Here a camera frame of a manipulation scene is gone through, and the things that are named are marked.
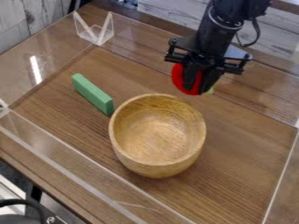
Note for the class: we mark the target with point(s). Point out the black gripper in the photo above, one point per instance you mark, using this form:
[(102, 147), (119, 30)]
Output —
[(183, 52)]

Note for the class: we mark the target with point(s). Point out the red plush strawberry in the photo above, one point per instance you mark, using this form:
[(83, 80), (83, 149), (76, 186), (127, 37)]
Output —
[(187, 78)]

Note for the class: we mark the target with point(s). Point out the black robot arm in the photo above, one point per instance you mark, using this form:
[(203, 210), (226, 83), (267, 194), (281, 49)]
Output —
[(230, 19)]

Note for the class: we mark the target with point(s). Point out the wooden bowl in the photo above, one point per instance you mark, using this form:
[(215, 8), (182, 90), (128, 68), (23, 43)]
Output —
[(158, 133)]

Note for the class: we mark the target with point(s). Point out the green rectangular block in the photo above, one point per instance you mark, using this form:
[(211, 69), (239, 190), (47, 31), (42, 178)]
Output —
[(94, 94)]

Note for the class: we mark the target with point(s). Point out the clear acrylic tray enclosure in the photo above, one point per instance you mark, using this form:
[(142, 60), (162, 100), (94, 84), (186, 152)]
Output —
[(54, 134)]

